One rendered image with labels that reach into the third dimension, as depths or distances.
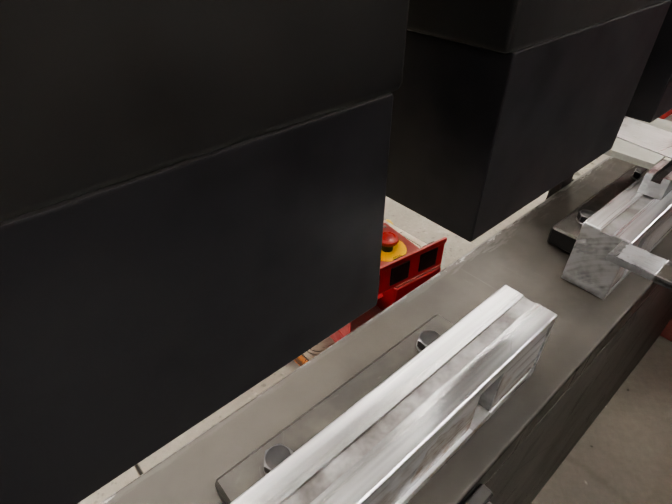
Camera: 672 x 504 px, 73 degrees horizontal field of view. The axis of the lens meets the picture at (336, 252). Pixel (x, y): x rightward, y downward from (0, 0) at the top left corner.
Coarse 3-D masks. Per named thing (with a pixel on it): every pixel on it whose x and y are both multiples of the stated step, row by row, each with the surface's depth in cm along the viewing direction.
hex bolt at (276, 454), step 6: (276, 444) 40; (282, 444) 40; (270, 450) 39; (276, 450) 39; (282, 450) 39; (288, 450) 39; (264, 456) 39; (270, 456) 39; (276, 456) 39; (282, 456) 39; (288, 456) 39; (264, 462) 38; (270, 462) 38; (276, 462) 38; (264, 468) 38; (270, 468) 38
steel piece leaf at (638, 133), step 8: (624, 120) 74; (632, 120) 74; (624, 128) 72; (632, 128) 72; (640, 128) 72; (648, 128) 72; (656, 128) 72; (624, 136) 70; (632, 136) 70; (640, 136) 70; (648, 136) 70; (656, 136) 70; (664, 136) 70; (640, 144) 68; (648, 144) 68; (656, 144) 68; (664, 144) 68; (656, 152) 66
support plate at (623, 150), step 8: (640, 120) 75; (656, 120) 75; (664, 120) 75; (664, 128) 72; (616, 144) 68; (624, 144) 68; (632, 144) 68; (608, 152) 67; (616, 152) 66; (624, 152) 66; (632, 152) 66; (640, 152) 66; (648, 152) 66; (624, 160) 66; (632, 160) 65; (640, 160) 64; (648, 160) 64; (656, 160) 64; (648, 168) 64
